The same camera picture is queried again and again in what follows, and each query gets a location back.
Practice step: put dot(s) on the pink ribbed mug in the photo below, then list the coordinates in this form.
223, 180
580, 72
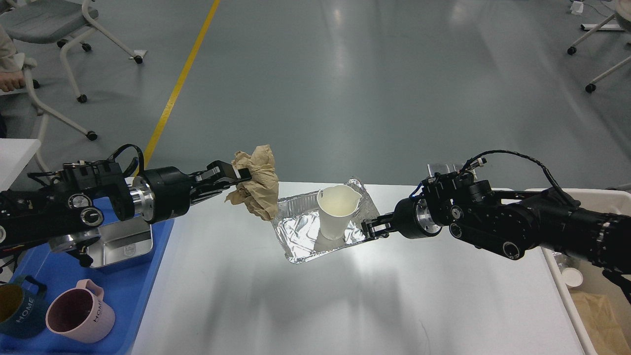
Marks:
81, 313

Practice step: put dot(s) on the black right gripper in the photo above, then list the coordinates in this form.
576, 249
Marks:
411, 218

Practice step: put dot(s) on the dark blue mug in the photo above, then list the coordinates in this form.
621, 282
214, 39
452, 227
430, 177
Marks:
23, 307

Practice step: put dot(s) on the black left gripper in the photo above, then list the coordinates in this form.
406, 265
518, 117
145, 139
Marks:
165, 193

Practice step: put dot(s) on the brown paper napkin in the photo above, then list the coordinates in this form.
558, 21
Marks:
260, 194

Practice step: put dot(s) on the white paper cup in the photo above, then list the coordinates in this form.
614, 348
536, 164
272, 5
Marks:
336, 205

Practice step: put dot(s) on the right metal floor plate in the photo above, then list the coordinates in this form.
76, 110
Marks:
460, 167

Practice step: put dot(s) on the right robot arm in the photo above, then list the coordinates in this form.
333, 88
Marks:
509, 223

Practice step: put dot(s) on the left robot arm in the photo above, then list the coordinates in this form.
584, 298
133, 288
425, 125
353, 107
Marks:
62, 213

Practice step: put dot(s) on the small white side table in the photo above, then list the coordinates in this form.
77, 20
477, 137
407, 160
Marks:
15, 154

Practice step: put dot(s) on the grey office chair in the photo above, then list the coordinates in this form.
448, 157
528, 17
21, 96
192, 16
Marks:
63, 22

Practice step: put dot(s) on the stainless steel rectangular tray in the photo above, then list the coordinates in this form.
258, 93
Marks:
121, 247

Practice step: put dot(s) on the brown paper bag in bin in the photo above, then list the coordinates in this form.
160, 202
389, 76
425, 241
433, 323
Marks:
597, 315

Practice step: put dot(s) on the aluminium foil container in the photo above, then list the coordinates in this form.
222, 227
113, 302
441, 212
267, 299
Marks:
297, 225

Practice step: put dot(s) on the left metal floor plate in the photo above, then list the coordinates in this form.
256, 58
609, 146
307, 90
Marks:
439, 169

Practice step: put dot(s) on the small white cup in bin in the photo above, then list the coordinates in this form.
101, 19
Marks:
572, 277

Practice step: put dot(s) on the white chair frame left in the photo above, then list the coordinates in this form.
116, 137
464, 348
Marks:
46, 112

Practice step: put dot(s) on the metal floor plate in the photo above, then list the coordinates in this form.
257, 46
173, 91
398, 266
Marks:
460, 167
439, 169

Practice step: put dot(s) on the blue plastic tray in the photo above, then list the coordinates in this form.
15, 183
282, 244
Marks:
126, 291

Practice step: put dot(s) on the person's hand at left edge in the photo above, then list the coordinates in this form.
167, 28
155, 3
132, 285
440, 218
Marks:
10, 81

